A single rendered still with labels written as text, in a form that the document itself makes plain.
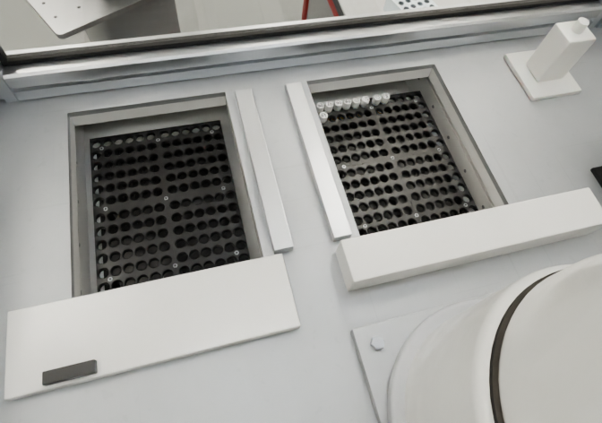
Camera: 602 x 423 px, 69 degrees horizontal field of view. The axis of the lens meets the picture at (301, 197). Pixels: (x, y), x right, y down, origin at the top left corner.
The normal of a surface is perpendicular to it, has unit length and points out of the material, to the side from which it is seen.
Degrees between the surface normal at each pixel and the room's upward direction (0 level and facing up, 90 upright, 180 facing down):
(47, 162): 0
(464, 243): 0
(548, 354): 85
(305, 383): 0
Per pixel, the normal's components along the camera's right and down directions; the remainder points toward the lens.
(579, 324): -0.97, -0.22
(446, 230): 0.09, -0.47
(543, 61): -0.96, 0.18
